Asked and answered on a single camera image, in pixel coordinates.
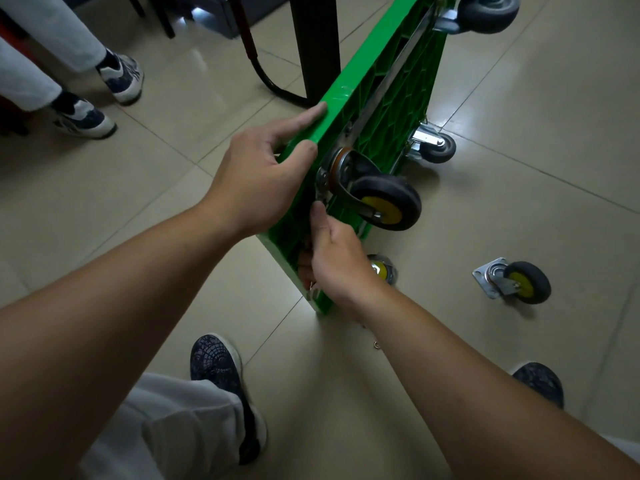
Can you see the person's right hand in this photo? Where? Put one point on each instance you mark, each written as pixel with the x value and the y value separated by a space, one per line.
pixel 340 269

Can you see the person's left hand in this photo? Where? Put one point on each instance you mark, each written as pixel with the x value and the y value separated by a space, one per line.
pixel 250 189

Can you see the silver wrench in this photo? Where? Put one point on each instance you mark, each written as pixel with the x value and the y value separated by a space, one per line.
pixel 315 292

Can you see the green platform trolley deck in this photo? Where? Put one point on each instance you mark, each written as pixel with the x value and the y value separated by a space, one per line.
pixel 385 104

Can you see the person's right forearm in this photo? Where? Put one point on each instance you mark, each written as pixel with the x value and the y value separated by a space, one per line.
pixel 500 404

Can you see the person's left forearm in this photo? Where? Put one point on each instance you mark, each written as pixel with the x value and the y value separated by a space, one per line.
pixel 90 339

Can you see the person's dark shoe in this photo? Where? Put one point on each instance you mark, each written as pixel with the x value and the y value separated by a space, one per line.
pixel 217 362
pixel 540 382

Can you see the person's light trousers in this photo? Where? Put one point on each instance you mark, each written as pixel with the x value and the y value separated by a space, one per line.
pixel 165 429

